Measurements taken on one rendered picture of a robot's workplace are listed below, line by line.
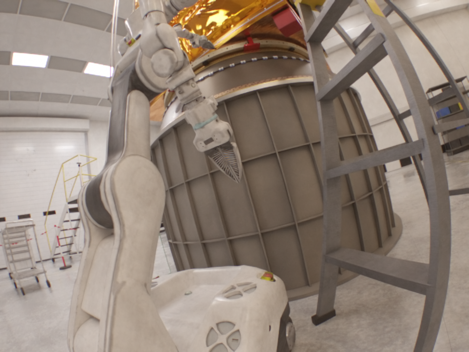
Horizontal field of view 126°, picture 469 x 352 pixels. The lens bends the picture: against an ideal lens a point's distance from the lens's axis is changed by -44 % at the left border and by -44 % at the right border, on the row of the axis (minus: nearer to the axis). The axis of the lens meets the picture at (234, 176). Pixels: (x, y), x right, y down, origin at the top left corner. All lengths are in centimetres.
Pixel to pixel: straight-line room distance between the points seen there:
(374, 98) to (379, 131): 100
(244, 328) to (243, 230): 74
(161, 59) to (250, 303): 59
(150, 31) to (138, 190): 38
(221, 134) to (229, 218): 73
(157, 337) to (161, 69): 58
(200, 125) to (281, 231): 78
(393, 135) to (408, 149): 621
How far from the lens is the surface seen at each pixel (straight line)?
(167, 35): 53
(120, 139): 60
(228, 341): 52
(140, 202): 47
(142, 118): 64
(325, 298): 92
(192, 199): 131
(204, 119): 52
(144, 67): 70
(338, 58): 745
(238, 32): 171
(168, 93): 203
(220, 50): 172
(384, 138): 671
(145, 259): 46
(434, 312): 58
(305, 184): 114
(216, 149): 57
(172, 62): 51
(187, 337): 60
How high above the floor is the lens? 60
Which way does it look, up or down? 6 degrees up
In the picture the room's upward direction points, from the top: 15 degrees counter-clockwise
